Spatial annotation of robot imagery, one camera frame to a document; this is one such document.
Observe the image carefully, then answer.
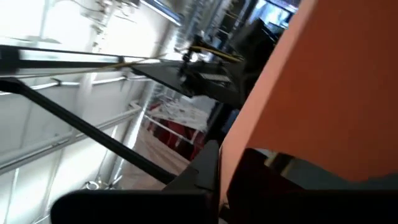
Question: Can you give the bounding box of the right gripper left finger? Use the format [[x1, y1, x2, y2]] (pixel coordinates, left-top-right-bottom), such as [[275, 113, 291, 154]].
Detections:
[[51, 140, 220, 224]]

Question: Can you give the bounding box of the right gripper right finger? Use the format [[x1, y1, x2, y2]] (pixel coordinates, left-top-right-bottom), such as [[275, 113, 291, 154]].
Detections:
[[226, 148, 398, 224]]

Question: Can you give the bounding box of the orange paper sheet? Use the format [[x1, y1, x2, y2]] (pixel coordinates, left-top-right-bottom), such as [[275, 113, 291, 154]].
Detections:
[[218, 0, 398, 215]]

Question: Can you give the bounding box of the red storage bin rack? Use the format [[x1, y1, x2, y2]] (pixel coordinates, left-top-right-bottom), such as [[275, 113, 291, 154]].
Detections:
[[145, 102, 208, 161]]

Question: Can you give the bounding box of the black divider panel yellow edge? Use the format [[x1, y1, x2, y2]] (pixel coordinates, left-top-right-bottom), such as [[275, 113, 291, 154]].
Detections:
[[130, 58, 249, 108]]

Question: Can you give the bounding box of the bright display screen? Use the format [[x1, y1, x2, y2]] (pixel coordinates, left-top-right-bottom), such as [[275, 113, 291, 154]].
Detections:
[[248, 0, 301, 30]]

